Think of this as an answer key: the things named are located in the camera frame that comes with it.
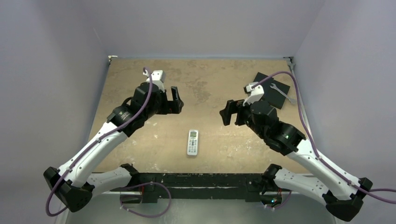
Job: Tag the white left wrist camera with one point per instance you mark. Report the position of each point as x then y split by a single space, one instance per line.
157 77

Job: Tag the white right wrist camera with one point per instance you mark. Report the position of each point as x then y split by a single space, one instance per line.
254 93

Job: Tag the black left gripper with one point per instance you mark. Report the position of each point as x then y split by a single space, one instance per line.
173 106

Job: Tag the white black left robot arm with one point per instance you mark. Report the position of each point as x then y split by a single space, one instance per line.
75 183

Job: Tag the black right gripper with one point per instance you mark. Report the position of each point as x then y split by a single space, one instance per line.
237 112

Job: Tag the aluminium table edge frame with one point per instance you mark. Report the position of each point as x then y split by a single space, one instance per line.
301 109

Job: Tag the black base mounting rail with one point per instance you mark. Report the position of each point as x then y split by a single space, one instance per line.
248 187

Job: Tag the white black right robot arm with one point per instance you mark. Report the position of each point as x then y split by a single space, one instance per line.
340 192

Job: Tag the black foam pad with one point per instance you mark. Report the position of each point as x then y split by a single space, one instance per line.
272 96

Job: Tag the white remote control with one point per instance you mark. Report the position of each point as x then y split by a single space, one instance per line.
192 143

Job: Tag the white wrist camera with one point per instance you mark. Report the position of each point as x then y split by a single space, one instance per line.
157 77
254 93

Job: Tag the silver open-end wrench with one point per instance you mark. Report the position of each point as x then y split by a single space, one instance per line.
291 100

